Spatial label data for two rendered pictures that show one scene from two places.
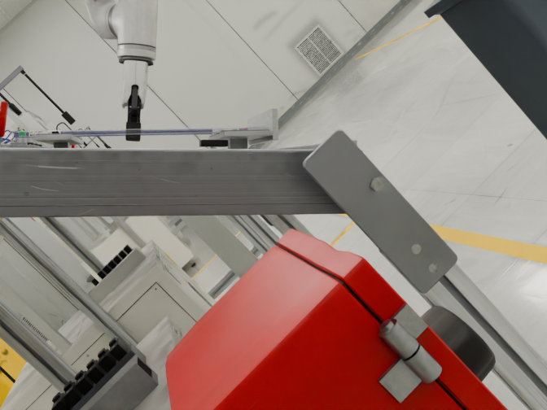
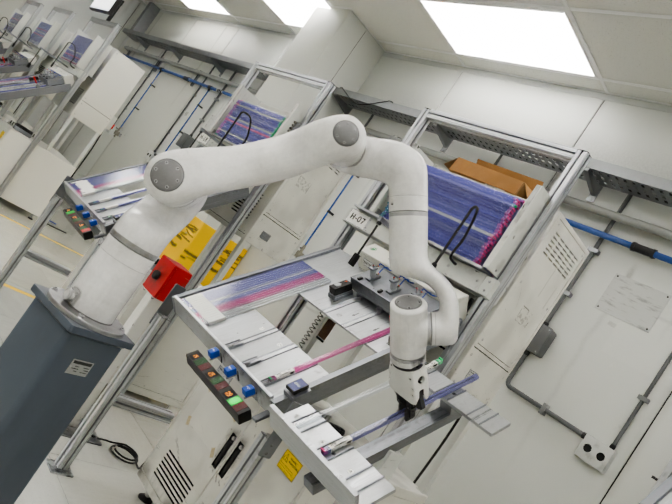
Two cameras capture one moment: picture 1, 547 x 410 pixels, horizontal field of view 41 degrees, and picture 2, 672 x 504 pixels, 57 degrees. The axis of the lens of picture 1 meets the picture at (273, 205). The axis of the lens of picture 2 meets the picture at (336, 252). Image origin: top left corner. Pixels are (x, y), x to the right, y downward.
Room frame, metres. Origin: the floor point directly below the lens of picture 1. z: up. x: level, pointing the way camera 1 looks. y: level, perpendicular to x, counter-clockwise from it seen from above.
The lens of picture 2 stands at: (2.66, -1.12, 1.07)
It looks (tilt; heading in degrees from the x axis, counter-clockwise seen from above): 3 degrees up; 142
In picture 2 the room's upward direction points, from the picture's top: 34 degrees clockwise
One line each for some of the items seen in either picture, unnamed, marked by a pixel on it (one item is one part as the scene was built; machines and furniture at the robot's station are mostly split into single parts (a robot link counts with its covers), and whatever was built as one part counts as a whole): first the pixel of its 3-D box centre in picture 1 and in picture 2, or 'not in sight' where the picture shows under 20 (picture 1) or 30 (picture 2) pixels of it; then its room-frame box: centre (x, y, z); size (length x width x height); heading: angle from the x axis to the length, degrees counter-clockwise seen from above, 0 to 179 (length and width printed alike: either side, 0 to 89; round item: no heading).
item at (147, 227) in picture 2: not in sight; (166, 205); (1.27, -0.54, 1.00); 0.19 x 0.12 x 0.24; 143
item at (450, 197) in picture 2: not in sight; (452, 214); (1.05, 0.46, 1.52); 0.51 x 0.13 x 0.27; 6
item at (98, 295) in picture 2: not in sight; (109, 280); (1.30, -0.56, 0.79); 0.19 x 0.19 x 0.18
